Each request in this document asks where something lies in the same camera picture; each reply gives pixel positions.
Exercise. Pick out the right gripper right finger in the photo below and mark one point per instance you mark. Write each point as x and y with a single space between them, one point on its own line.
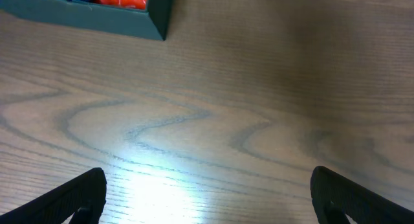
336 199

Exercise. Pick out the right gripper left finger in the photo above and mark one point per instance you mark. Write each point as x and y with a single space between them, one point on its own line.
81 199

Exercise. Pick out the dark green box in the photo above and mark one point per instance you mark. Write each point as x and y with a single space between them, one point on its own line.
149 23

